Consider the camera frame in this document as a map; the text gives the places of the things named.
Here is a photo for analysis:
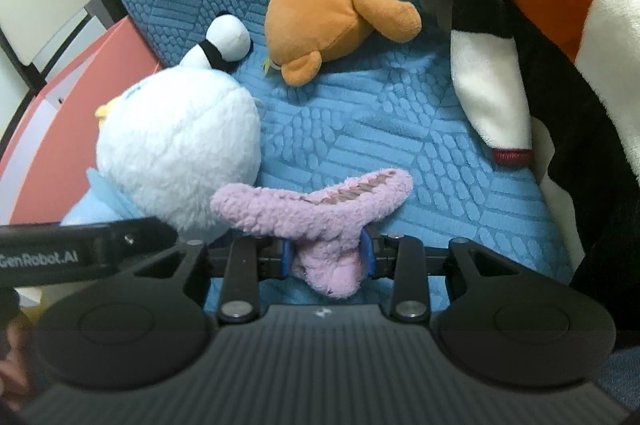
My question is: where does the blue textured chair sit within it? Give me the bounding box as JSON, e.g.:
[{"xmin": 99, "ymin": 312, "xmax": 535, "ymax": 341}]
[{"xmin": 70, "ymin": 0, "xmax": 573, "ymax": 306}]

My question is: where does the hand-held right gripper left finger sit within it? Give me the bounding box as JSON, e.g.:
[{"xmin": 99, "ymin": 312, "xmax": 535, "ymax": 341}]
[{"xmin": 132, "ymin": 237, "xmax": 294, "ymax": 325}]

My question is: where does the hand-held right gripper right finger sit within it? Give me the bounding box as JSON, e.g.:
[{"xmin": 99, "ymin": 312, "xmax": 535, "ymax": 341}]
[{"xmin": 360, "ymin": 230, "xmax": 527, "ymax": 323}]

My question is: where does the person's left hand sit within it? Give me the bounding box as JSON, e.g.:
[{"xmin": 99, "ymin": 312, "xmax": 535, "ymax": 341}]
[{"xmin": 0, "ymin": 322, "xmax": 33, "ymax": 401}]

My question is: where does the pink cardboard box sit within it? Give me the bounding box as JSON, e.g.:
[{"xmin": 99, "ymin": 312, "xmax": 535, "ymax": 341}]
[{"xmin": 0, "ymin": 16, "xmax": 166, "ymax": 226}]

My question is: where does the brown bear plush toy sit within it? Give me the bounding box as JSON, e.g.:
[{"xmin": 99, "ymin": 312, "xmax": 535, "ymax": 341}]
[{"xmin": 263, "ymin": 0, "xmax": 458, "ymax": 86}]

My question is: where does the blue duck plush toy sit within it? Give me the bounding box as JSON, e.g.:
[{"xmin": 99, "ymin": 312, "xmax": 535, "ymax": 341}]
[{"xmin": 60, "ymin": 14, "xmax": 263, "ymax": 246}]

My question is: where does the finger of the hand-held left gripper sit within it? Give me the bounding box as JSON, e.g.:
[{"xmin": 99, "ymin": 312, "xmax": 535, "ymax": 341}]
[{"xmin": 100, "ymin": 216, "xmax": 179, "ymax": 279}]

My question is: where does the purple fluffy plush toy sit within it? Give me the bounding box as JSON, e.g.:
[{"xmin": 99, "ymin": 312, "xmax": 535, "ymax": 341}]
[{"xmin": 210, "ymin": 169, "xmax": 413, "ymax": 298}]

